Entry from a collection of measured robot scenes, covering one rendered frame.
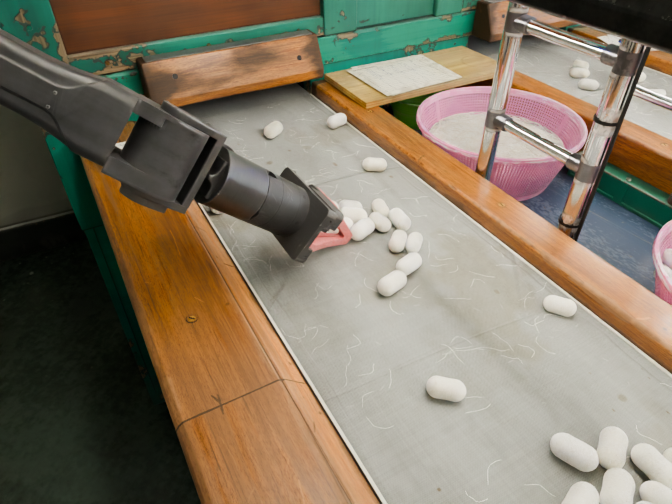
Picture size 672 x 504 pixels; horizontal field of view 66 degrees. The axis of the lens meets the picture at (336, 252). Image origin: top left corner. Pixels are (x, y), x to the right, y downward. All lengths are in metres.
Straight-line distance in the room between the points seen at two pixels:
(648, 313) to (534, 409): 0.16
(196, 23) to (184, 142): 0.49
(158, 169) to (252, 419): 0.22
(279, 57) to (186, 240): 0.41
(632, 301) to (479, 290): 0.15
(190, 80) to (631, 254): 0.70
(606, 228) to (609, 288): 0.27
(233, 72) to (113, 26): 0.18
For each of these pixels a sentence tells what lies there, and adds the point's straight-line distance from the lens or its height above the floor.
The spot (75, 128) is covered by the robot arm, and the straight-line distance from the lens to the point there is 0.45.
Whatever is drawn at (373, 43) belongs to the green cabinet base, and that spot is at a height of 0.81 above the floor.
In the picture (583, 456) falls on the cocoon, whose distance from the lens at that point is 0.47.
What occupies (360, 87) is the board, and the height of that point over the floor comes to 0.78.
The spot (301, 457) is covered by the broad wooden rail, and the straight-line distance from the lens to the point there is 0.42.
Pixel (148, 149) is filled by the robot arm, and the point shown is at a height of 0.93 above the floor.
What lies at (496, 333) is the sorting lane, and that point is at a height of 0.74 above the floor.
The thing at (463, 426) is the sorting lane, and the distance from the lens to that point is 0.47.
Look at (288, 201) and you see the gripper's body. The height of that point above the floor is 0.85.
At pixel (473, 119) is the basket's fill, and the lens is 0.96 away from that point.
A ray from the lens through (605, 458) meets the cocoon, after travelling 0.48.
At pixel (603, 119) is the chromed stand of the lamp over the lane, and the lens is 0.60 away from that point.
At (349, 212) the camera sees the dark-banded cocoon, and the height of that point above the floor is 0.76.
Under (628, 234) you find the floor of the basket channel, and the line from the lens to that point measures 0.86.
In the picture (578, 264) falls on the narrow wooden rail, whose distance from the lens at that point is 0.62.
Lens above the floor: 1.13
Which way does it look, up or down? 40 degrees down
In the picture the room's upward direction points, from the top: straight up
